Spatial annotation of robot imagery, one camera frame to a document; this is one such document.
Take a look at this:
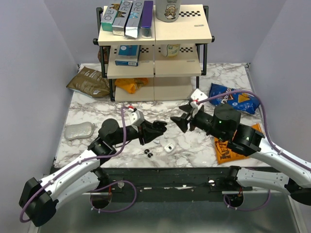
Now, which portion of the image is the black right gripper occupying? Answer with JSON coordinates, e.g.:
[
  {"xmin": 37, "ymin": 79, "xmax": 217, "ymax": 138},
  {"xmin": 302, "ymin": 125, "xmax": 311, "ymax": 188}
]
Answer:
[{"xmin": 170, "ymin": 102, "xmax": 226, "ymax": 141}]

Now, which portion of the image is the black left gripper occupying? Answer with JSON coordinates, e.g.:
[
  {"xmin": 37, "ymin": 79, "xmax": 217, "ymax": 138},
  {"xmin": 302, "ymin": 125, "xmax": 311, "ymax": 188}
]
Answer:
[{"xmin": 110, "ymin": 119, "xmax": 164, "ymax": 146}]

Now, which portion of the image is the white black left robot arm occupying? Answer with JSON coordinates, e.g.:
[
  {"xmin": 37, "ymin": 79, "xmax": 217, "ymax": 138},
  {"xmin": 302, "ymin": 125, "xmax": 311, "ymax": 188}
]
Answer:
[{"xmin": 19, "ymin": 118, "xmax": 167, "ymax": 227}]

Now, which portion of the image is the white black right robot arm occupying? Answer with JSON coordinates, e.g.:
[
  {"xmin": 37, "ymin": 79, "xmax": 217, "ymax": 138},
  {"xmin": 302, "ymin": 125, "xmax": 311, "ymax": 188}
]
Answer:
[{"xmin": 170, "ymin": 104, "xmax": 311, "ymax": 205}]

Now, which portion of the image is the white earbud charging case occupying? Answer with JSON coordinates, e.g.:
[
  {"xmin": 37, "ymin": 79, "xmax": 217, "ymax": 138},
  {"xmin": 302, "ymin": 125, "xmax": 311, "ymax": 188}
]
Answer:
[{"xmin": 164, "ymin": 143, "xmax": 175, "ymax": 154}]

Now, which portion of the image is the beige three-tier shelf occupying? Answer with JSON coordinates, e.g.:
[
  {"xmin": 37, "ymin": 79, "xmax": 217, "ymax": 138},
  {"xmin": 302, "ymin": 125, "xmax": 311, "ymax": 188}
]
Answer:
[{"xmin": 93, "ymin": 4, "xmax": 214, "ymax": 102}]

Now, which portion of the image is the yellow orange snack packet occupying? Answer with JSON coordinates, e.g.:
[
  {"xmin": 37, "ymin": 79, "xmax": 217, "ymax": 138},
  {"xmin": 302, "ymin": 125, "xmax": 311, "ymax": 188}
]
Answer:
[{"xmin": 115, "ymin": 78, "xmax": 149, "ymax": 94}]

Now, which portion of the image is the orange snack bag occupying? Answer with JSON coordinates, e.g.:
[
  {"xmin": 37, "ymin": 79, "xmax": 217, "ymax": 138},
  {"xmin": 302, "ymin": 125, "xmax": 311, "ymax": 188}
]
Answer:
[{"xmin": 214, "ymin": 124, "xmax": 265, "ymax": 164}]

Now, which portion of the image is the blue Doritos chip bag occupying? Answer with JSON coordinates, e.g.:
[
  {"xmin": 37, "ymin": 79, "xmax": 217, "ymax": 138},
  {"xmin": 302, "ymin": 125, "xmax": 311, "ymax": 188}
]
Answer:
[{"xmin": 208, "ymin": 83, "xmax": 260, "ymax": 115}]

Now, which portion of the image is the cream printed mug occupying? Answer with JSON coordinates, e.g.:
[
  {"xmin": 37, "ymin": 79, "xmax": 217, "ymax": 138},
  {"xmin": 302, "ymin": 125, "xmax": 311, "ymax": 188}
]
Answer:
[{"xmin": 160, "ymin": 44, "xmax": 180, "ymax": 58}]

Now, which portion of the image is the silver glitter pouch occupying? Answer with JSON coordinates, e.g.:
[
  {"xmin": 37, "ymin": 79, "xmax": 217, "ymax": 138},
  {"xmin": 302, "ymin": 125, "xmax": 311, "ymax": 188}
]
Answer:
[{"xmin": 64, "ymin": 122, "xmax": 96, "ymax": 141}]

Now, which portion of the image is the brown foil pouch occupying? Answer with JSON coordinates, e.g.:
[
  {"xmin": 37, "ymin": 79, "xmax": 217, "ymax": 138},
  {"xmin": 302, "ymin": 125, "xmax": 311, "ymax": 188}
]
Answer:
[{"xmin": 66, "ymin": 67, "xmax": 110, "ymax": 99}]

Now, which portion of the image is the blue white carton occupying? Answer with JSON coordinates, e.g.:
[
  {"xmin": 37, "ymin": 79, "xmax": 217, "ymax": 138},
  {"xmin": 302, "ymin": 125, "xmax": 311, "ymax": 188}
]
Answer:
[{"xmin": 115, "ymin": 45, "xmax": 140, "ymax": 67}]

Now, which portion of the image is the dark brown packet behind shelf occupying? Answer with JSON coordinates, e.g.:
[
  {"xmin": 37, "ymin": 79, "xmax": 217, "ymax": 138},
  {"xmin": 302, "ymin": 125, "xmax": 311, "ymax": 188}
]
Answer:
[{"xmin": 98, "ymin": 47, "xmax": 108, "ymax": 64}]

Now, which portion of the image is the purple box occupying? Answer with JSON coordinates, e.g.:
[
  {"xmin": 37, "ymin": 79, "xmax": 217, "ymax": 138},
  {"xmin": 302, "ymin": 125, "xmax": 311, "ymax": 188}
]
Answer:
[{"xmin": 140, "ymin": 0, "xmax": 154, "ymax": 38}]

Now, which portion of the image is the silver blue RIO box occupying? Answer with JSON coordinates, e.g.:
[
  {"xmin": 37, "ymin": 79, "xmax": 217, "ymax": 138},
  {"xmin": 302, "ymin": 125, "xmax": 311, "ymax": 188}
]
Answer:
[{"xmin": 125, "ymin": 0, "xmax": 144, "ymax": 38}]

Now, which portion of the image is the white cartoon mug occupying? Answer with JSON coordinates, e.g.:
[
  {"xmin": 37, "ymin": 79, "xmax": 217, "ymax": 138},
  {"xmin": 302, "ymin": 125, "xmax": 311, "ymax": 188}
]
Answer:
[{"xmin": 155, "ymin": 0, "xmax": 181, "ymax": 22}]

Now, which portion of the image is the teal RIO box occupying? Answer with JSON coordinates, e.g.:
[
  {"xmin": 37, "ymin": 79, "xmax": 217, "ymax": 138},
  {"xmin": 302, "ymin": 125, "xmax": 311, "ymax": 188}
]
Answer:
[{"xmin": 101, "ymin": 0, "xmax": 121, "ymax": 32}]

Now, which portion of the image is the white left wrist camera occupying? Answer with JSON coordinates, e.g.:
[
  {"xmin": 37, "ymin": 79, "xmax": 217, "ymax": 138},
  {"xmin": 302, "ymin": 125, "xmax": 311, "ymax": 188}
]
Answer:
[{"xmin": 128, "ymin": 110, "xmax": 144, "ymax": 127}]

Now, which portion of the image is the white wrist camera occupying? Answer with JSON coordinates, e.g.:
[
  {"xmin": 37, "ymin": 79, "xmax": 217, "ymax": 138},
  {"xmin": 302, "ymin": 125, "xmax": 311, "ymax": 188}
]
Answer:
[
  {"xmin": 128, "ymin": 110, "xmax": 144, "ymax": 127},
  {"xmin": 190, "ymin": 88, "xmax": 207, "ymax": 110}
]

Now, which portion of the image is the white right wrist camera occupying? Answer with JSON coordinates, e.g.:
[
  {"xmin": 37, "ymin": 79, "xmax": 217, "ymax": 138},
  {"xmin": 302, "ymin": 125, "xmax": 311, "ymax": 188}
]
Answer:
[{"xmin": 190, "ymin": 88, "xmax": 207, "ymax": 110}]

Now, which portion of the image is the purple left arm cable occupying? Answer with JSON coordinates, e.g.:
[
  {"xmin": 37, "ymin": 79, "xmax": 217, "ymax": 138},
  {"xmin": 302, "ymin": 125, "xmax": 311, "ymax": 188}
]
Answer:
[{"xmin": 19, "ymin": 105, "xmax": 135, "ymax": 223}]

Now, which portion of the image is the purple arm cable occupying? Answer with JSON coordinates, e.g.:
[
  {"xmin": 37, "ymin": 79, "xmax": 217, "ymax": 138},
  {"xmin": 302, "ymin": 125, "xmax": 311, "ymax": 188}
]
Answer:
[
  {"xmin": 19, "ymin": 105, "xmax": 135, "ymax": 223},
  {"xmin": 194, "ymin": 89, "xmax": 311, "ymax": 172}
]

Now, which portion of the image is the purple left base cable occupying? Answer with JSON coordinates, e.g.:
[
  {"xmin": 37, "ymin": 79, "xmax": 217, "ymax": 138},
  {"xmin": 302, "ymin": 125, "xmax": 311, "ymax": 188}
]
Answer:
[{"xmin": 90, "ymin": 180, "xmax": 138, "ymax": 214}]

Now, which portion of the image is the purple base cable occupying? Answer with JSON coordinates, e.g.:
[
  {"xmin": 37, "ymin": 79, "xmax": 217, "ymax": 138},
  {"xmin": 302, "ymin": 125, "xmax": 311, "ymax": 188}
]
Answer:
[
  {"xmin": 223, "ymin": 189, "xmax": 272, "ymax": 212},
  {"xmin": 90, "ymin": 180, "xmax": 138, "ymax": 214}
]

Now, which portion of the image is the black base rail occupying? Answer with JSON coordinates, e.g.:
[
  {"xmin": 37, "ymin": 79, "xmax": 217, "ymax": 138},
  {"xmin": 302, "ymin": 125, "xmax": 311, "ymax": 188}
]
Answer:
[{"xmin": 50, "ymin": 166, "xmax": 253, "ymax": 202}]

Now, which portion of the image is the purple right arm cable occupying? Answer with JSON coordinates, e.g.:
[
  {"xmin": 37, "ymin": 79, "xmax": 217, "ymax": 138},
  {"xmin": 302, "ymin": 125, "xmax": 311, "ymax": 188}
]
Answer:
[{"xmin": 194, "ymin": 89, "xmax": 311, "ymax": 172}]

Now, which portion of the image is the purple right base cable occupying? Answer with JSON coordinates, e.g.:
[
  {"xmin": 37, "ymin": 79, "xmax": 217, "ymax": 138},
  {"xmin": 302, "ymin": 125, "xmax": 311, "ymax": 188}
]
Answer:
[{"xmin": 223, "ymin": 189, "xmax": 272, "ymax": 212}]

